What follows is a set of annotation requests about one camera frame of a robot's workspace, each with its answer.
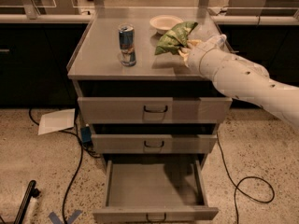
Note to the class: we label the grey drawer cabinet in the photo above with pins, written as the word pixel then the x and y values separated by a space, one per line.
pixel 96 69

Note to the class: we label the black stand foot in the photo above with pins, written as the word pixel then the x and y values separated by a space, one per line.
pixel 31 192

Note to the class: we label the white paper sheet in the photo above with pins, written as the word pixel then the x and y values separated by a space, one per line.
pixel 56 121

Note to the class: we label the clear plastic water bottle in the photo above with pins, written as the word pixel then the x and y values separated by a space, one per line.
pixel 218 41

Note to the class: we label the blue power adapter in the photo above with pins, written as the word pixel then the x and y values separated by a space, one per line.
pixel 86 135

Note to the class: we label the blue energy drink can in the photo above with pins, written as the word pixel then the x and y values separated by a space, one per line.
pixel 126 43

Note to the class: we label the green jalapeno chip bag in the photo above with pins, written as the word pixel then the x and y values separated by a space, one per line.
pixel 175 38

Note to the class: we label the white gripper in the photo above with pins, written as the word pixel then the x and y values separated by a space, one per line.
pixel 196 57

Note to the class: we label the grey top drawer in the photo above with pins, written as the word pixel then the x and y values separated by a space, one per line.
pixel 125 110

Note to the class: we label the white paper bowl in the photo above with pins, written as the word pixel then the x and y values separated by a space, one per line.
pixel 162 23

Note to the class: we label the grey middle drawer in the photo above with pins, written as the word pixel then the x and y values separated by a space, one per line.
pixel 153 143

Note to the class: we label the grey drawer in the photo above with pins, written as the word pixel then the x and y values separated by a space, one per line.
pixel 125 110
pixel 153 143
pixel 154 189

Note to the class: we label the grey bottom drawer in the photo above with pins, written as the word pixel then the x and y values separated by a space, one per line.
pixel 154 189

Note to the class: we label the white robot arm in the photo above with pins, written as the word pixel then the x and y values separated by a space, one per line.
pixel 241 79

